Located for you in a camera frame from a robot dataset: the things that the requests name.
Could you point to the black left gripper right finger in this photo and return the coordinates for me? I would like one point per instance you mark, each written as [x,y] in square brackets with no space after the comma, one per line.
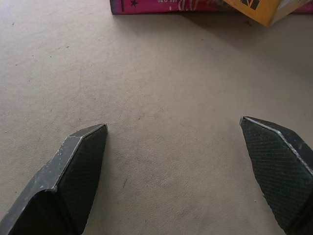
[278,171]

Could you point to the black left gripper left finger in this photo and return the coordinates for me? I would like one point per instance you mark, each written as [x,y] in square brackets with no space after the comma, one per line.
[61,186]

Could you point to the yellow box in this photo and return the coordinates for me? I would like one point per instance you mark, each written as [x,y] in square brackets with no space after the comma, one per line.
[261,9]

